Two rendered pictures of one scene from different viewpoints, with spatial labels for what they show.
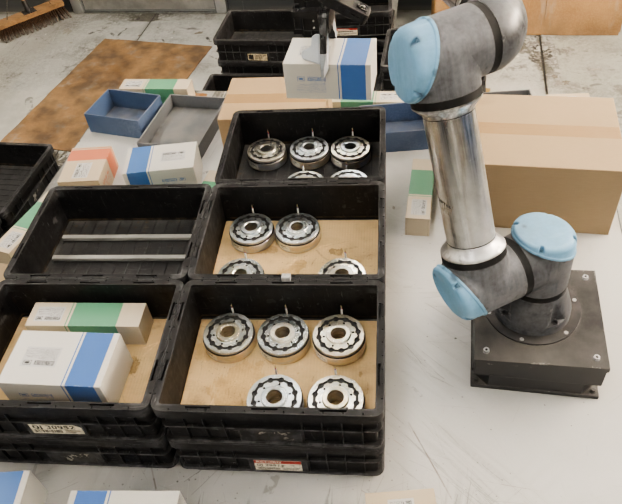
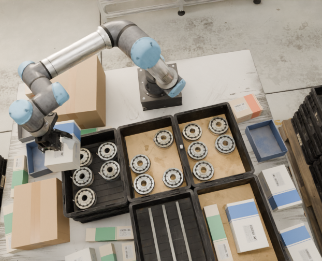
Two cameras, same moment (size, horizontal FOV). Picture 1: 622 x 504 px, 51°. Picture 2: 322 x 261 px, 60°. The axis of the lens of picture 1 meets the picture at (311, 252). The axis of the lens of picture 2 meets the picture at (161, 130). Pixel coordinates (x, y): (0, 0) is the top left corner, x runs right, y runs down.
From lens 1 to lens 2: 124 cm
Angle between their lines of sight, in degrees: 55
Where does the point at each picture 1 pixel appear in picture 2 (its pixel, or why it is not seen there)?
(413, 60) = (156, 47)
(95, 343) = (235, 212)
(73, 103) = not seen: outside the picture
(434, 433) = not seen: hidden behind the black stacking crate
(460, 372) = (177, 109)
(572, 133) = (74, 71)
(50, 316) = (224, 249)
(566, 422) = (187, 80)
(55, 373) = (254, 221)
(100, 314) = (215, 225)
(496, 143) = (82, 95)
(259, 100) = (37, 219)
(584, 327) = not seen: hidden behind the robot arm
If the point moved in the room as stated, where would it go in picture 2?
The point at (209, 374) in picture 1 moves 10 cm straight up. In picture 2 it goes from (220, 174) to (222, 167)
